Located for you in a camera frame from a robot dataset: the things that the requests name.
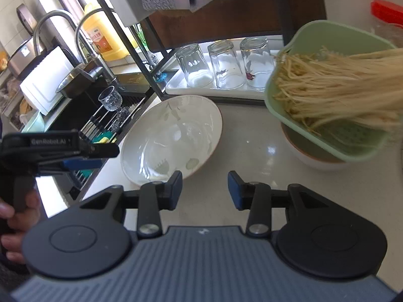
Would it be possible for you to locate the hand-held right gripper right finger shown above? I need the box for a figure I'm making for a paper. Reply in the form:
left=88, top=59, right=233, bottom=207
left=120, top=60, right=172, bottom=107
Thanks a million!
left=227, top=170, right=332, bottom=237

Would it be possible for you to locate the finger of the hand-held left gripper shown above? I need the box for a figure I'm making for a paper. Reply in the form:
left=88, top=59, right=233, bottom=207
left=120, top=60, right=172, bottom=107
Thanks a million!
left=77, top=138, right=120, bottom=159
left=38, top=158, right=103, bottom=177

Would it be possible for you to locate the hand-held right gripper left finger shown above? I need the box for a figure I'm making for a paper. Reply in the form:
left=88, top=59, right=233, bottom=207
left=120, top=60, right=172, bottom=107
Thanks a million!
left=79, top=170, right=183, bottom=239

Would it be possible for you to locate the white leaf-print plate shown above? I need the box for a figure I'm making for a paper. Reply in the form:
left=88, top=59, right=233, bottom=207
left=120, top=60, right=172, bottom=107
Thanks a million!
left=120, top=95, right=223, bottom=185

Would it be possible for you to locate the person's left hand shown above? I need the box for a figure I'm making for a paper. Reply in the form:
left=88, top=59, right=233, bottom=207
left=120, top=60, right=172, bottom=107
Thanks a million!
left=0, top=191, right=42, bottom=263

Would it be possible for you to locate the pale green bowl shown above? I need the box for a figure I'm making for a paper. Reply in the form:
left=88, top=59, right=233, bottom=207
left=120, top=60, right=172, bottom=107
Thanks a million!
left=23, top=110, right=45, bottom=133

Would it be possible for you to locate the black kitchen sink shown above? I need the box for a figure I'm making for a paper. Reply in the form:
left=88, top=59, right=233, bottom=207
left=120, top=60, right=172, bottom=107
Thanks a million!
left=41, top=69, right=177, bottom=196

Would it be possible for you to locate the crystal goblet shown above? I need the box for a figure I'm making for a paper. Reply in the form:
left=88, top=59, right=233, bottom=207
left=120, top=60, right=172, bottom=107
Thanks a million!
left=98, top=86, right=126, bottom=123

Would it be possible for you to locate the stainless steel bowl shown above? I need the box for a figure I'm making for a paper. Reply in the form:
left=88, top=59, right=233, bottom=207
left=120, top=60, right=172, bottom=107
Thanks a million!
left=56, top=67, right=104, bottom=99

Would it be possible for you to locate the white plastic board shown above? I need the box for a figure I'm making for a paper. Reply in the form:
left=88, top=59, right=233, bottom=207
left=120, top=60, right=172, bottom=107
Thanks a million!
left=19, top=47, right=76, bottom=116

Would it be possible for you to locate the chrome pull-down faucet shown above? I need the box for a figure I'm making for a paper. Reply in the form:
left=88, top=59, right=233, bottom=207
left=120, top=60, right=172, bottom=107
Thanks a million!
left=33, top=10, right=118, bottom=85

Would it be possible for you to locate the white brown-rimmed bowl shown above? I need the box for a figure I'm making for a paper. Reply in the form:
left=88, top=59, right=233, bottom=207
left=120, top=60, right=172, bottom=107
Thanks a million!
left=280, top=123, right=350, bottom=168

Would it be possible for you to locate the silver rice cooker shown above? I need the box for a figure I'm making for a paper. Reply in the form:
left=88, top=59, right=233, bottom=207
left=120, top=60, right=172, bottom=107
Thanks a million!
left=6, top=38, right=41, bottom=79

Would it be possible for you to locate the white drying tray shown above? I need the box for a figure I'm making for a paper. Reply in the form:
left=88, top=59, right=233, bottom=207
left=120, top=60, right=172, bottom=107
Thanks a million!
left=165, top=52, right=278, bottom=101

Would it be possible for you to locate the yellow oil bottle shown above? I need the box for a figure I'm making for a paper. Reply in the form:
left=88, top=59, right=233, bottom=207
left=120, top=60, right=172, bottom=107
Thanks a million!
left=82, top=3, right=130, bottom=62

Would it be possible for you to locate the green stemmed glass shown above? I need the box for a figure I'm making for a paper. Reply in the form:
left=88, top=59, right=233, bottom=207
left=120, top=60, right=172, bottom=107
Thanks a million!
left=132, top=23, right=168, bottom=82

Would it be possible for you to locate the green plastic colander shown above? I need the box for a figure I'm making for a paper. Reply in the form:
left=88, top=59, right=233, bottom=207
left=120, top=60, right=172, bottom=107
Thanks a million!
left=264, top=20, right=398, bottom=162

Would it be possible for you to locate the clear red-flower drinking glass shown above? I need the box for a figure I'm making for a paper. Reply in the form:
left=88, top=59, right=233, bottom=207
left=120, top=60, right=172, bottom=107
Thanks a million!
left=240, top=36, right=278, bottom=90

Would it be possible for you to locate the white hanging container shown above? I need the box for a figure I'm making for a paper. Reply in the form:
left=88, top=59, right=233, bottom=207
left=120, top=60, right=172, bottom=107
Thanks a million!
left=102, top=0, right=152, bottom=27

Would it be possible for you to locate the bundle of dried noodles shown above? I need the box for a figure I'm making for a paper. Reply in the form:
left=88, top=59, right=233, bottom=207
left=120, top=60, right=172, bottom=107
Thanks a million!
left=274, top=46, right=403, bottom=139

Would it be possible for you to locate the dark wooden board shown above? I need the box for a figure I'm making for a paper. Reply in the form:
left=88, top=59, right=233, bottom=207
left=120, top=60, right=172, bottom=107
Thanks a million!
left=148, top=0, right=328, bottom=52

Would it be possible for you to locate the black metal rack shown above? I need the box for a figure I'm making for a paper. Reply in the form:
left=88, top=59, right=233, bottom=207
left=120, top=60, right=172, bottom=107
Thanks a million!
left=85, top=0, right=303, bottom=103

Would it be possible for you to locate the red-lidded clear container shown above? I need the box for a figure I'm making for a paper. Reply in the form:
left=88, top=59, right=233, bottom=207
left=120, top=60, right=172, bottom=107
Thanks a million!
left=371, top=0, right=403, bottom=48

